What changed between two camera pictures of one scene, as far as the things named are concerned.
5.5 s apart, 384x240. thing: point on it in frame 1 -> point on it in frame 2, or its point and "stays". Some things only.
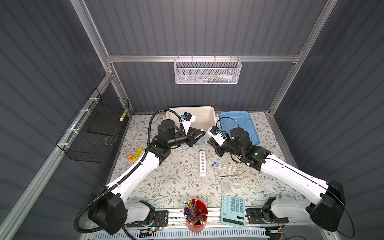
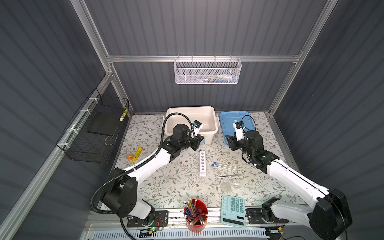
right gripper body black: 226,147 -> 235,144
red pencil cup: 196,213 stays
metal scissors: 241,177 stays
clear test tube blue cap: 216,164 stays
